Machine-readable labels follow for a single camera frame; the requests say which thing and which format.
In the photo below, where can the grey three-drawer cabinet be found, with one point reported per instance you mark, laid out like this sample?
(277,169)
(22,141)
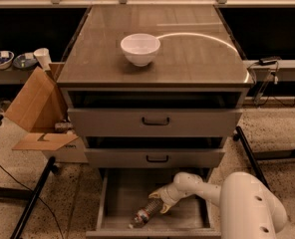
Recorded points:
(153,90)

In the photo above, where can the black right stand leg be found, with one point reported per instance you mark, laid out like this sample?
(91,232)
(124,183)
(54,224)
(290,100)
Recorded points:
(257,170)

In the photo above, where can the brown cardboard box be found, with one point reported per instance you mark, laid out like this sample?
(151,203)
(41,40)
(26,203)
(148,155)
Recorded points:
(36,109)

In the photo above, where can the black power adapter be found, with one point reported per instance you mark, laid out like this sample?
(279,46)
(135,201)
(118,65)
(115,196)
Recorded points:
(268,61)

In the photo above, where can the white ceramic bowl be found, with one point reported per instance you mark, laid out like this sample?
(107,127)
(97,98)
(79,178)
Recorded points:
(140,49)

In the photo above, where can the top grey drawer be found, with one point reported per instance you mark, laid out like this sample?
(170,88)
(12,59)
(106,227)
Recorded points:
(154,122)

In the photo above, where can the clear plastic water bottle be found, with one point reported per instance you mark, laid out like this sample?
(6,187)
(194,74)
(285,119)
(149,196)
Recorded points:
(144,214)

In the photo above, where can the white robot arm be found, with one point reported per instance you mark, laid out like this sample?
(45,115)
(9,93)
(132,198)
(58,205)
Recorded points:
(248,209)

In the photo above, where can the black stand leg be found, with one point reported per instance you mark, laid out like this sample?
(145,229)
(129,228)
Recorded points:
(257,170)
(33,197)

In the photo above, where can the bottom grey open drawer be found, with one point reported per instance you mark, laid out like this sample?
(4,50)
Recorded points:
(126,190)

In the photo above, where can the blue patterned bowl left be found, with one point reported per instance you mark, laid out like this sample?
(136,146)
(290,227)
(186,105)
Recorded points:
(6,58)

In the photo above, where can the black left stand leg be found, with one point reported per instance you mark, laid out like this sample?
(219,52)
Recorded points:
(33,197)

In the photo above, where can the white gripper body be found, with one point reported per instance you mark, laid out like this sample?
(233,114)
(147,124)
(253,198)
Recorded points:
(168,194)

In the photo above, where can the middle grey drawer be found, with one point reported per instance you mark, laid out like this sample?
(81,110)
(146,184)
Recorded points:
(154,157)

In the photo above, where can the blue patterned bowl right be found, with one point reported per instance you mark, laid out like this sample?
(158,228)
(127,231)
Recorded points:
(25,62)

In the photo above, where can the blue patterned bowl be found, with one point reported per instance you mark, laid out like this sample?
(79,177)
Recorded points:
(6,58)
(25,62)

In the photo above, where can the white paper cup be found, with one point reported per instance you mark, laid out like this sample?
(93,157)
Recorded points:
(43,57)

